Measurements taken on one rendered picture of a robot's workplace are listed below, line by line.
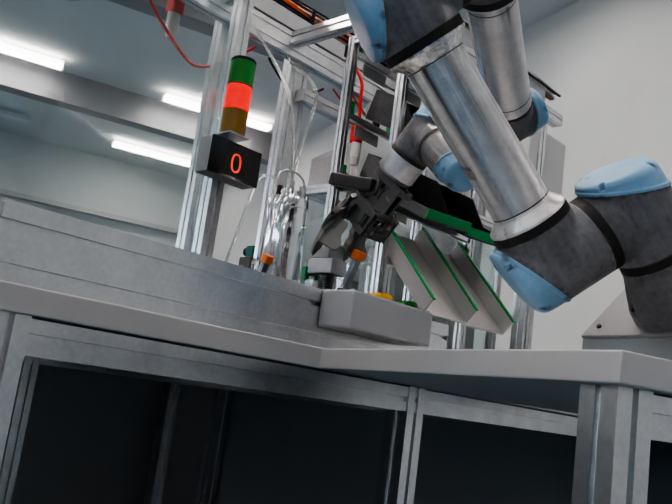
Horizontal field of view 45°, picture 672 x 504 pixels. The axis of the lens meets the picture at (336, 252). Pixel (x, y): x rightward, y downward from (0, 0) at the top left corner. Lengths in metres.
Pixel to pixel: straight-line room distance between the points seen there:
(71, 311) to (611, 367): 0.56
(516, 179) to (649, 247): 0.21
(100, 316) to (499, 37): 0.69
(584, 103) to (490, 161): 4.62
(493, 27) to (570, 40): 4.83
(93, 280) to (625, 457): 0.64
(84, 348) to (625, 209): 0.72
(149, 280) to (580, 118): 4.80
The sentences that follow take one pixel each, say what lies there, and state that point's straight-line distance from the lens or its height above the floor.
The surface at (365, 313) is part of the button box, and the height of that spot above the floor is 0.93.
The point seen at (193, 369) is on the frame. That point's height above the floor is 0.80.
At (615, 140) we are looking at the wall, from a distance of 5.41.
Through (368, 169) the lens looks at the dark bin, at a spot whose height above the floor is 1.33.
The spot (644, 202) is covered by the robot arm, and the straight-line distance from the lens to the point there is 1.17.
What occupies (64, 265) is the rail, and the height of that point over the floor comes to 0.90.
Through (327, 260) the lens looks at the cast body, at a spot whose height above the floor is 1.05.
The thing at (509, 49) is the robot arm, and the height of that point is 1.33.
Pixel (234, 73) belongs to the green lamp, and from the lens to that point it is 1.61.
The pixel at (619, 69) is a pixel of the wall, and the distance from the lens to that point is 5.60.
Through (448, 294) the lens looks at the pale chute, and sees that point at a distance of 1.80.
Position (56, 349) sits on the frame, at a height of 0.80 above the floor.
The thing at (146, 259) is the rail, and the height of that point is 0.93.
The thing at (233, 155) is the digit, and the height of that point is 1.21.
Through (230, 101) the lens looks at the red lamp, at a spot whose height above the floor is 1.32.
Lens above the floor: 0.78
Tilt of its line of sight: 11 degrees up
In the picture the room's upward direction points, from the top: 8 degrees clockwise
